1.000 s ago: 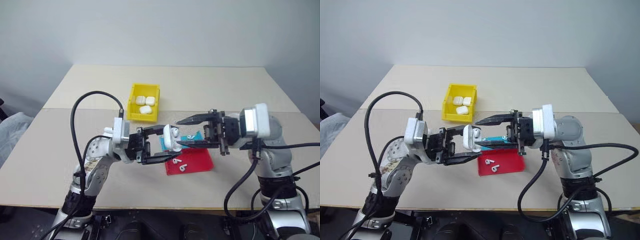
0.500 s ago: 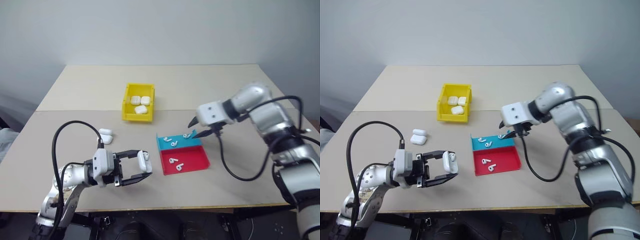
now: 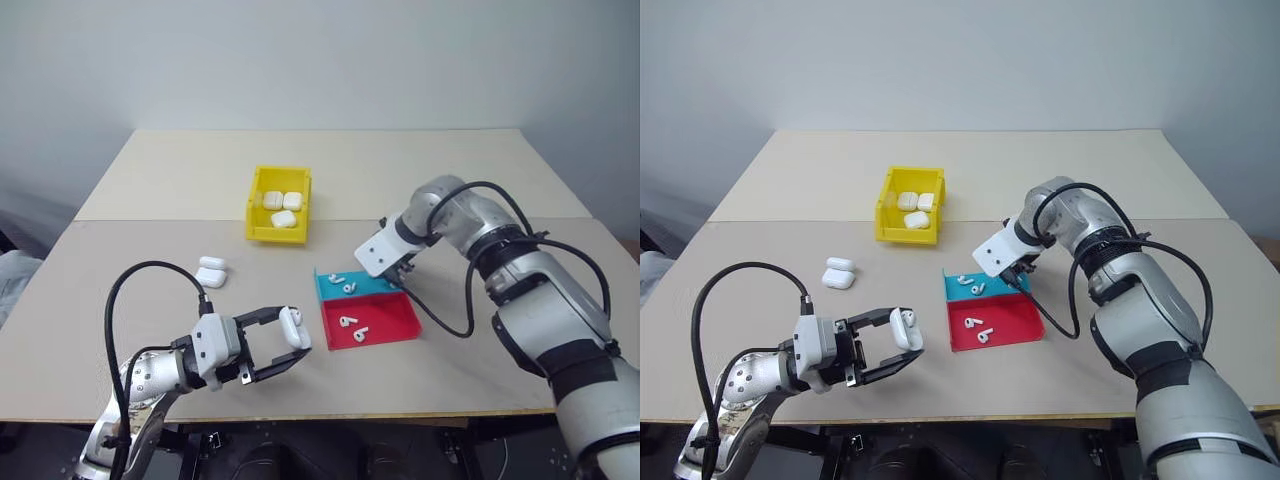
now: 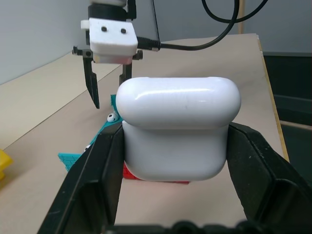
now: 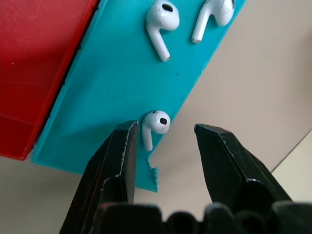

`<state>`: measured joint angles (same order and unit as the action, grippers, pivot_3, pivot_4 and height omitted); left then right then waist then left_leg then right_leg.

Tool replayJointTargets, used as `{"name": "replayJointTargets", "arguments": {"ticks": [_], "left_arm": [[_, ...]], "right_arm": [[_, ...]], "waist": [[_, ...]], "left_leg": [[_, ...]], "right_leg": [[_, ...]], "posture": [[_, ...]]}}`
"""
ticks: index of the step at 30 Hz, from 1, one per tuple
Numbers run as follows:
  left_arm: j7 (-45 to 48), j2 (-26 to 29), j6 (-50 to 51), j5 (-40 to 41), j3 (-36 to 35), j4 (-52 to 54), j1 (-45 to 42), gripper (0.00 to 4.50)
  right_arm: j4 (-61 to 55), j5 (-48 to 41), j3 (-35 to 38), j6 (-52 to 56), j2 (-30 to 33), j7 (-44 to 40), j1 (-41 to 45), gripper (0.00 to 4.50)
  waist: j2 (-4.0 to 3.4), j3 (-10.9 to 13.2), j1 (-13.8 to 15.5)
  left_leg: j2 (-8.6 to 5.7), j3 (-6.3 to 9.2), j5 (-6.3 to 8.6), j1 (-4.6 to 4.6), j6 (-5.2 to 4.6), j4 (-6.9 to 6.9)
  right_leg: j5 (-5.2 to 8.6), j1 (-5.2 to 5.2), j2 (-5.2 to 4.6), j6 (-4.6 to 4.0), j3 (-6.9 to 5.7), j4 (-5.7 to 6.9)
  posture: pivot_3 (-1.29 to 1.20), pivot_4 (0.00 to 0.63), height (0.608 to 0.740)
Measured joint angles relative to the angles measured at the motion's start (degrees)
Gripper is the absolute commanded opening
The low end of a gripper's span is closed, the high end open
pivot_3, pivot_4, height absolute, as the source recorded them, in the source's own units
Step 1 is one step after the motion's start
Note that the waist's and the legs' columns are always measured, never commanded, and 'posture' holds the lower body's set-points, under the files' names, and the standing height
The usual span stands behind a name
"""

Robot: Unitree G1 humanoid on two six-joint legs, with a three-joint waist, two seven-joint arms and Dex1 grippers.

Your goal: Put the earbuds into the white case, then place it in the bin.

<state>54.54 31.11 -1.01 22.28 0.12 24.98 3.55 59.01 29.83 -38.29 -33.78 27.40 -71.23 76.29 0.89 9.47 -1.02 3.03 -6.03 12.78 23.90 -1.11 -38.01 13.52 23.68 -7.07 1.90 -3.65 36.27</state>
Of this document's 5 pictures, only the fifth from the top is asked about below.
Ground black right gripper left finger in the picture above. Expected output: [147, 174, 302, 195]
[59, 120, 139, 234]

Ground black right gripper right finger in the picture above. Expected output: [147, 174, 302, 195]
[194, 124, 293, 213]

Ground red bin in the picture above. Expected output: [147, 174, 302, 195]
[0, 0, 98, 161]

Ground white earbud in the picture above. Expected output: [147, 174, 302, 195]
[141, 110, 171, 152]
[191, 0, 236, 44]
[145, 0, 180, 62]

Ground teal flat plastic tray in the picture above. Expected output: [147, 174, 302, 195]
[31, 0, 249, 194]

